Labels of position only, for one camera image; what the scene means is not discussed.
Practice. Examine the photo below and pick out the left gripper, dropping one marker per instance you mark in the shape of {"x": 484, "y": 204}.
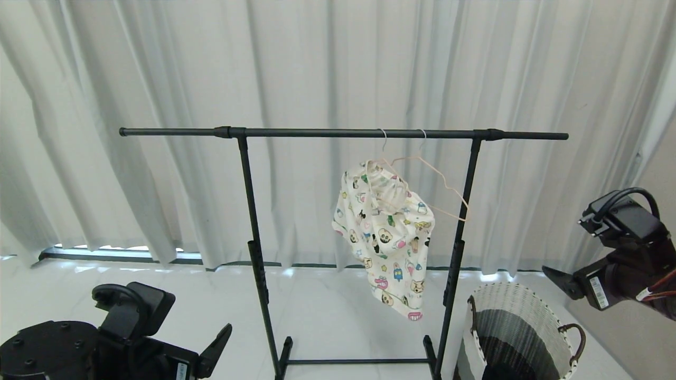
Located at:
{"x": 153, "y": 359}

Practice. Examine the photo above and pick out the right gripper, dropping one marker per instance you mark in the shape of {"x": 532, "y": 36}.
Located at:
{"x": 607, "y": 285}

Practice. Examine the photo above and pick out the pink clothes hanger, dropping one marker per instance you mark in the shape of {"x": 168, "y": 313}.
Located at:
{"x": 384, "y": 142}
{"x": 449, "y": 190}

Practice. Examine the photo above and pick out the cream printed garment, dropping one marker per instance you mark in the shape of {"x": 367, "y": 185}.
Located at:
{"x": 391, "y": 248}

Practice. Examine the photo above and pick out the white laundry basket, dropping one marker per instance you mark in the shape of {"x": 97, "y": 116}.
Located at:
{"x": 523, "y": 311}

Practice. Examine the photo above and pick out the black clothes rack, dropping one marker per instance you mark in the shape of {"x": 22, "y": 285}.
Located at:
{"x": 343, "y": 133}

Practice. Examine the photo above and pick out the white curtain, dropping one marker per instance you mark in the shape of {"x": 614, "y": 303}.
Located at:
{"x": 317, "y": 68}

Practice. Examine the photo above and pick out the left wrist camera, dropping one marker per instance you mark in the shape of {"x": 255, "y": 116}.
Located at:
{"x": 153, "y": 306}

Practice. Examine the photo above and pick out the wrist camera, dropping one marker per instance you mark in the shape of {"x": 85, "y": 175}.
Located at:
{"x": 153, "y": 306}
{"x": 628, "y": 221}

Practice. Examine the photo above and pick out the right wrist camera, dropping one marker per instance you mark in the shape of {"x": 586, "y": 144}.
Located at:
{"x": 628, "y": 221}

